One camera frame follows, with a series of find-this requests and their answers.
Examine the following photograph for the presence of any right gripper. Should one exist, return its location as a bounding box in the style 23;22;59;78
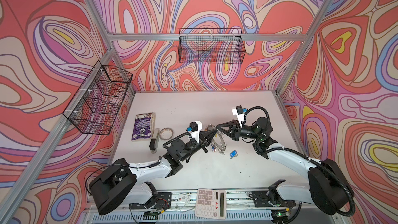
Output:
217;120;261;143

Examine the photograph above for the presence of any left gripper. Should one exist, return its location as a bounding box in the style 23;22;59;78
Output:
178;131;217;164

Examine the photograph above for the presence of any round keyring disc with keys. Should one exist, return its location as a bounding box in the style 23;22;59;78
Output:
205;124;227;155

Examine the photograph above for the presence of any blue tag key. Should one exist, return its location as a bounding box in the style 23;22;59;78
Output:
230;150;238;159

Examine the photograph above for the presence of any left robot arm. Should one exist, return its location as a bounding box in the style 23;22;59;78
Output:
85;129;218;215

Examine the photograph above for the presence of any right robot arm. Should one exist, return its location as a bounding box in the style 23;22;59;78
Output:
216;105;356;217

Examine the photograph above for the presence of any clear tape roll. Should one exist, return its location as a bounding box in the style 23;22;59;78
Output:
159;128;174;141

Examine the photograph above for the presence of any black stapler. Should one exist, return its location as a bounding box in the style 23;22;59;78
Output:
149;128;160;153

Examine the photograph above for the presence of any purple book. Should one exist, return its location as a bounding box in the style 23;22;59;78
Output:
132;112;155;141

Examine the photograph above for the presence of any small white label card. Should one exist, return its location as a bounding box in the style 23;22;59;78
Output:
177;194;191;204

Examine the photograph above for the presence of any white pink calculator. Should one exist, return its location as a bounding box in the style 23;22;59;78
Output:
194;188;227;220

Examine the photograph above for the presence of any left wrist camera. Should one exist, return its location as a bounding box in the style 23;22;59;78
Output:
187;121;203;144

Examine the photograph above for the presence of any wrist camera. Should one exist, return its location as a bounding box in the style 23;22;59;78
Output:
187;121;203;144
232;105;247;127

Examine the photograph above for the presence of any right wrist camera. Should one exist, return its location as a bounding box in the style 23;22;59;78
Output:
232;105;247;127

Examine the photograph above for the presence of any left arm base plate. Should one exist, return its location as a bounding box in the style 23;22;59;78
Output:
129;192;172;210

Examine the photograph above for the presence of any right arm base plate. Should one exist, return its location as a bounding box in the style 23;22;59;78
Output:
248;190;296;208

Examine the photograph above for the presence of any back wire basket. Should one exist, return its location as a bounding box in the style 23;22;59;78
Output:
178;28;246;64

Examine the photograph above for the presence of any wire basket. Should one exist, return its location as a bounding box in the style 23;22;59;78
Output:
63;61;133;135
178;28;246;64

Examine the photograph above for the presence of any left wire basket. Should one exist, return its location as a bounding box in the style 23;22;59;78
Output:
63;61;133;135

